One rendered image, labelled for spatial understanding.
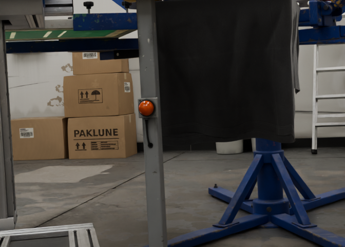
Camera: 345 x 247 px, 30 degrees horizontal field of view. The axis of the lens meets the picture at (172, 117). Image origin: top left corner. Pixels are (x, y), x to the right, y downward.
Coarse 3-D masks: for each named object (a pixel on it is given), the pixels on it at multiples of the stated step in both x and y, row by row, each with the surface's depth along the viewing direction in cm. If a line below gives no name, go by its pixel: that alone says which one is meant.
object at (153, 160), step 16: (128, 0) 164; (144, 0) 160; (144, 16) 160; (144, 32) 160; (144, 48) 161; (144, 64) 161; (144, 80) 161; (144, 96) 161; (160, 112) 164; (144, 128) 162; (160, 128) 164; (144, 144) 162; (160, 144) 163; (144, 160) 163; (160, 160) 163; (160, 176) 162; (160, 192) 162; (160, 208) 162; (160, 224) 163; (160, 240) 163
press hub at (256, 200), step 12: (264, 144) 313; (276, 144) 313; (264, 156) 312; (264, 168) 314; (264, 180) 314; (276, 180) 314; (264, 192) 314; (276, 192) 314; (252, 204) 321; (264, 204) 312; (276, 204) 311; (288, 204) 316; (264, 228) 306
